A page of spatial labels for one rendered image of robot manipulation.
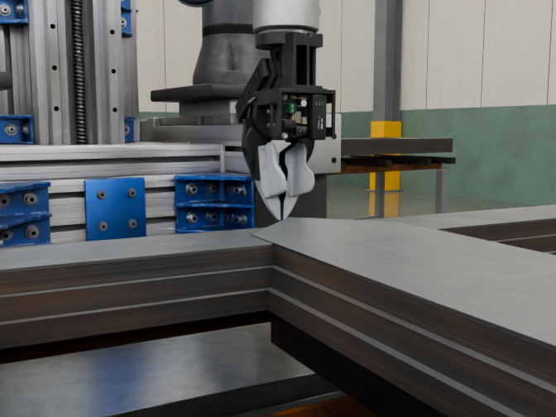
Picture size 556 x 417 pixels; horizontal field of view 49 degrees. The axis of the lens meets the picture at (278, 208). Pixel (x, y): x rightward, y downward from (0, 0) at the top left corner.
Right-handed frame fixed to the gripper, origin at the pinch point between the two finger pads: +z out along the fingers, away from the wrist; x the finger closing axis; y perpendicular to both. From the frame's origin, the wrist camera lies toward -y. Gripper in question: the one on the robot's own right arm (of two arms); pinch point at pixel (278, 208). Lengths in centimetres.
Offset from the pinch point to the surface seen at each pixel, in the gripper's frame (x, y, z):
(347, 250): -5.5, 23.4, 0.5
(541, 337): -9.0, 45.8, 0.6
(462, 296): -7.2, 38.5, 0.6
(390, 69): 580, -744, -106
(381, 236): 1.1, 19.3, 0.5
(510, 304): -5.8, 41.0, 0.6
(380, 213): 291, -372, 63
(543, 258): 6.5, 33.0, 0.6
